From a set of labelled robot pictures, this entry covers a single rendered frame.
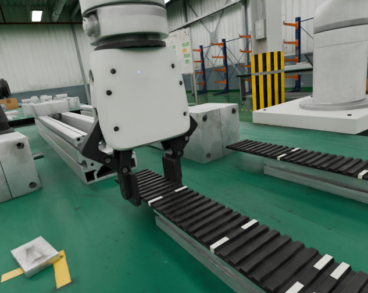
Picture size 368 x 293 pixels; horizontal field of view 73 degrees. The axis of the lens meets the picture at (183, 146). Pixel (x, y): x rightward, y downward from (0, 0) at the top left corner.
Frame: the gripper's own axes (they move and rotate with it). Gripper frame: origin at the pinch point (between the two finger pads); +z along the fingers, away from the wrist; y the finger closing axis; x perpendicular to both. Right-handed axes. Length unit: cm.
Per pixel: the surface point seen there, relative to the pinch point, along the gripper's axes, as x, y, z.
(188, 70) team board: 469, 353, -25
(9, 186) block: 21.7, -15.2, 2.1
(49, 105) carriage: 74, 0, -8
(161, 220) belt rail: -4.1, -1.6, 3.0
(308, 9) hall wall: 428, 794, -162
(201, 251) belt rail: -11.1, -1.6, 3.0
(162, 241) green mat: -5.9, -2.7, 4.2
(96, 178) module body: 17.1, -2.7, 3.5
